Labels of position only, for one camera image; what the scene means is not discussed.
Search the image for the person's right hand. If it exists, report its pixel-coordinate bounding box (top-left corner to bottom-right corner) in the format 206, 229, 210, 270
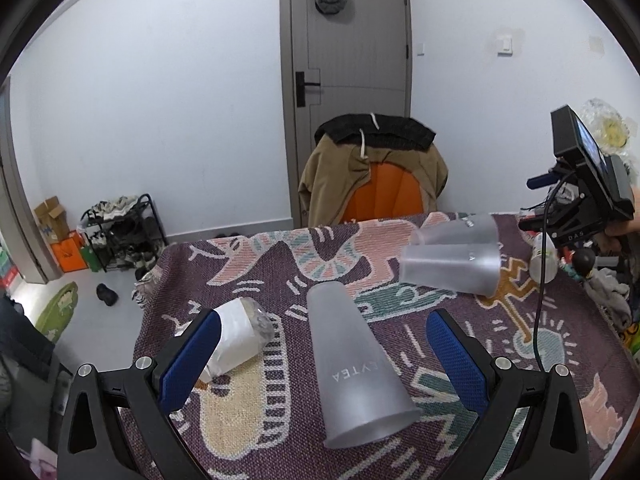
594, 217, 640, 254

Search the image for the orange chair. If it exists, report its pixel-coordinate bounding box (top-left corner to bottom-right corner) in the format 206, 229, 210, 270
342, 162, 424, 223

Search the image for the frosted plastic cup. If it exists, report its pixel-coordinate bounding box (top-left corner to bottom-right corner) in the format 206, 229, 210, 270
409, 211, 499, 245
399, 244, 501, 297
307, 282, 421, 448

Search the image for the orange paper bag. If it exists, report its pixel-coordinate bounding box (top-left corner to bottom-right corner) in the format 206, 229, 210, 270
51, 231, 88, 273

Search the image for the black shoe rack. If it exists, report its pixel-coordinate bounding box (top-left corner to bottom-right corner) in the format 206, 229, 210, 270
78, 193, 168, 273

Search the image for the green floor mat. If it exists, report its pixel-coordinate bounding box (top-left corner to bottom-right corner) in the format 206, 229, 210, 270
36, 282, 78, 344

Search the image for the white cup with yellow print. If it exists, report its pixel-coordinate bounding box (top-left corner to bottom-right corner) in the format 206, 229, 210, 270
528, 233, 559, 284

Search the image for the black haired doll figure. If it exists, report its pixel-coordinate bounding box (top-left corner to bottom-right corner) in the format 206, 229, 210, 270
572, 247, 596, 280

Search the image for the cardboard box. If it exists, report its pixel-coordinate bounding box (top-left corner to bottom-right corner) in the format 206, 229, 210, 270
34, 196, 70, 244

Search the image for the brown jacket with black collar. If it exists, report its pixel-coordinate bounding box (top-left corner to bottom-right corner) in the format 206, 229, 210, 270
298, 113, 448, 226

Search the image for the black shoe on floor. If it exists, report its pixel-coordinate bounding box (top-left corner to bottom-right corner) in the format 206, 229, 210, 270
96, 283, 119, 307

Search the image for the clear cup with white label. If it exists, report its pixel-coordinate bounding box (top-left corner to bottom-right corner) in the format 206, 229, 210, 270
200, 297, 274, 384

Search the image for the grey cloth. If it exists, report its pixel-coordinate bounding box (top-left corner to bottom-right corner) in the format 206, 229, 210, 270
584, 269, 632, 330

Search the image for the clear plastic bag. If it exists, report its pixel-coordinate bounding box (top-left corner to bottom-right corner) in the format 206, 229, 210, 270
579, 98, 637, 165

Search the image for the black cable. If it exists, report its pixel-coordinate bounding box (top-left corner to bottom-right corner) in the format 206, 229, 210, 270
530, 169, 576, 373

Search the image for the purple patterned woven blanket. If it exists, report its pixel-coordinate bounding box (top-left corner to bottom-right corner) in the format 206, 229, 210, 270
134, 212, 639, 479

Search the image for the grey entrance door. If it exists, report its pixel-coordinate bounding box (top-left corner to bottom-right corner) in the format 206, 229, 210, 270
280, 0, 412, 228

